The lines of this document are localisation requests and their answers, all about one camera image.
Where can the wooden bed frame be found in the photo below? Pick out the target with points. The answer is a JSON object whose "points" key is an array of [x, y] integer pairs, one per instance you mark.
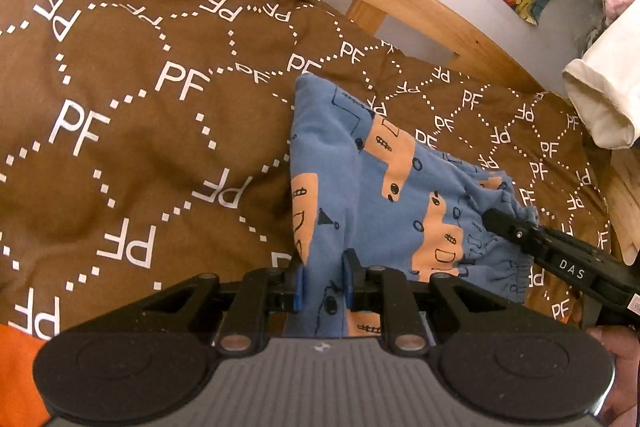
{"points": [[425, 22]]}

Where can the blue pants with orange print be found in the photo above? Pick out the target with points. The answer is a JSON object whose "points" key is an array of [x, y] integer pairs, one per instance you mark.
{"points": [[350, 157]]}

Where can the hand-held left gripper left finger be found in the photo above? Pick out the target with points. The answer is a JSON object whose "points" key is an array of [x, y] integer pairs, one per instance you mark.
{"points": [[298, 292]]}

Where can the brown printed blanket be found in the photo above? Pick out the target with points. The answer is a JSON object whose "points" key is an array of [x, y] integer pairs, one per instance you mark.
{"points": [[125, 157]]}

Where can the orange cloth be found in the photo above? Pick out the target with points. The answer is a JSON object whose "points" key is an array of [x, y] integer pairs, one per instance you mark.
{"points": [[17, 372]]}

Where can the white cloth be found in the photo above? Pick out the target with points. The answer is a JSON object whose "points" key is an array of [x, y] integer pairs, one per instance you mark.
{"points": [[607, 92]]}

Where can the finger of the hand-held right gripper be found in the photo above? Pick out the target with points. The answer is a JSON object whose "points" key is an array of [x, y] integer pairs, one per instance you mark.
{"points": [[510, 232]]}

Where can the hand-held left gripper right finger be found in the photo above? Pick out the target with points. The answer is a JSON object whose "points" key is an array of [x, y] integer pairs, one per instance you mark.
{"points": [[348, 287]]}

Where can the person's right hand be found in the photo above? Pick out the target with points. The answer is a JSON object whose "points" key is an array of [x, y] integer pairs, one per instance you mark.
{"points": [[622, 357]]}

